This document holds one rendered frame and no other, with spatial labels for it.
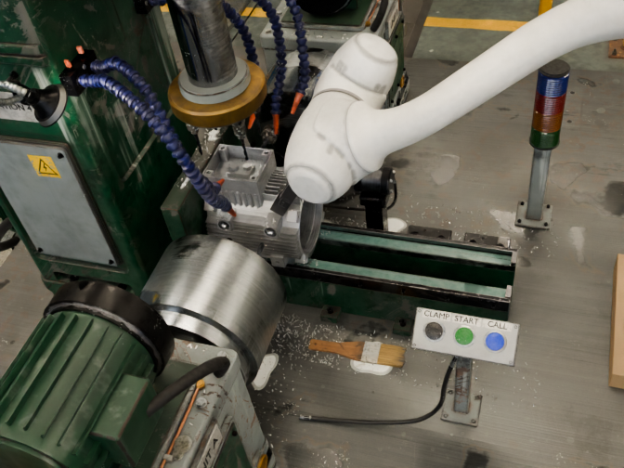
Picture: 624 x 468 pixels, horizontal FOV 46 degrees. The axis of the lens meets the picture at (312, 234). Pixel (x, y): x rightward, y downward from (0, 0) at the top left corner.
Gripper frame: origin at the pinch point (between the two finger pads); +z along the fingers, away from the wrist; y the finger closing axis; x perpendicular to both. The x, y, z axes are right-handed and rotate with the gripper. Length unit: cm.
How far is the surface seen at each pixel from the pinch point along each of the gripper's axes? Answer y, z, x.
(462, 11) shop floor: -263, 99, 51
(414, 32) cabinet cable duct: -236, 107, 32
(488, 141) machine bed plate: -62, 11, 44
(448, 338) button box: 21.2, -13.1, 33.8
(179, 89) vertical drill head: -3.2, -10.0, -26.4
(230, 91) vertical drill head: -1.8, -17.0, -17.7
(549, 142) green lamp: -33, -18, 44
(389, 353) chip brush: 9.7, 15.7, 34.4
